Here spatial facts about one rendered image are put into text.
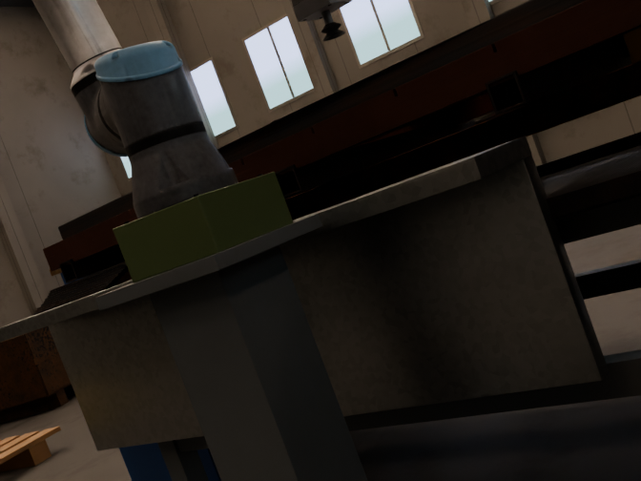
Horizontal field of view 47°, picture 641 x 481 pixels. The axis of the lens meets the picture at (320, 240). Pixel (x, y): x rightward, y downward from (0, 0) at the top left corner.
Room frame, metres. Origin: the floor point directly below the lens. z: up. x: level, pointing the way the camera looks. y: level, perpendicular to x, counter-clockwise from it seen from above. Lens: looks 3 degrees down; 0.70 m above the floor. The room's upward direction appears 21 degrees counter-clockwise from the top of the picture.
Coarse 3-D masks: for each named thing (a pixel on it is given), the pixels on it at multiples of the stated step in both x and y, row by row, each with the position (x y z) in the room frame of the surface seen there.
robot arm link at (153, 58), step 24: (144, 48) 1.02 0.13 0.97; (168, 48) 1.04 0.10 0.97; (96, 72) 1.04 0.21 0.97; (120, 72) 1.01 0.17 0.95; (144, 72) 1.01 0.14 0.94; (168, 72) 1.02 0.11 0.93; (120, 96) 1.02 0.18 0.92; (144, 96) 1.01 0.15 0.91; (168, 96) 1.02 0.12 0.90; (192, 96) 1.06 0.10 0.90; (120, 120) 1.03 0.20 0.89; (144, 120) 1.01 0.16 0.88; (168, 120) 1.01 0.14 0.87; (192, 120) 1.03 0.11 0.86
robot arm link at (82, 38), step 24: (48, 0) 1.13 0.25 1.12; (72, 0) 1.13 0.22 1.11; (48, 24) 1.15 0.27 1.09; (72, 24) 1.13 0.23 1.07; (96, 24) 1.15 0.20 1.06; (72, 48) 1.14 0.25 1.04; (96, 48) 1.14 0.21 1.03; (120, 48) 1.17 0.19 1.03; (72, 72) 1.16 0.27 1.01; (96, 96) 1.12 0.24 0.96; (96, 120) 1.13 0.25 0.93; (96, 144) 1.20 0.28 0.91; (120, 144) 1.14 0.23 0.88
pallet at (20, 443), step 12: (36, 432) 3.70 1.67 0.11; (48, 432) 3.56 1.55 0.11; (0, 444) 3.74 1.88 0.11; (12, 444) 3.60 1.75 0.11; (24, 444) 3.48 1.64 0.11; (36, 444) 3.50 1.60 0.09; (0, 456) 3.39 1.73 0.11; (12, 456) 3.38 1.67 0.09; (24, 456) 3.49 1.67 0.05; (36, 456) 3.48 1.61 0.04; (48, 456) 3.52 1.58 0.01; (0, 468) 3.60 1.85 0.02; (12, 468) 3.55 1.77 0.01
